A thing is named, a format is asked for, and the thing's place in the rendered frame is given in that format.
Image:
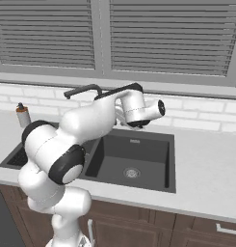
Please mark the grey soap dispenser bottle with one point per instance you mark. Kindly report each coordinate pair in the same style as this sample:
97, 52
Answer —
23, 117

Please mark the brown cabinet door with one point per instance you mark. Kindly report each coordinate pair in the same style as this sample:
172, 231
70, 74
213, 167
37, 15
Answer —
125, 234
29, 222

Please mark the dark grey dishwasher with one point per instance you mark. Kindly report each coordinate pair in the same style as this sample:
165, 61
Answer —
4, 222

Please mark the black sink faucet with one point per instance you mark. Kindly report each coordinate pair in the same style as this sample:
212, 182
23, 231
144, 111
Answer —
81, 89

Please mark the dark grey sink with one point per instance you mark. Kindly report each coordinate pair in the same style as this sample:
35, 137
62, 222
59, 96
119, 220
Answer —
132, 157

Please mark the brown drawer front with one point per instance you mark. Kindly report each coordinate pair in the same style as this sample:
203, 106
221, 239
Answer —
203, 234

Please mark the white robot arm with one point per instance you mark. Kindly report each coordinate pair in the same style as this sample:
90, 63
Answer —
48, 151

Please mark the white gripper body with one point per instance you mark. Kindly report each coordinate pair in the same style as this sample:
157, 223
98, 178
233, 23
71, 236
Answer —
120, 117

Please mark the grey window blind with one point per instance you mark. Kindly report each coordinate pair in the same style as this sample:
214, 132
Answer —
45, 32
174, 35

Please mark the brown sink front panel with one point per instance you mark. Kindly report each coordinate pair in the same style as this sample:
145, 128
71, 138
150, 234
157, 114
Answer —
122, 210

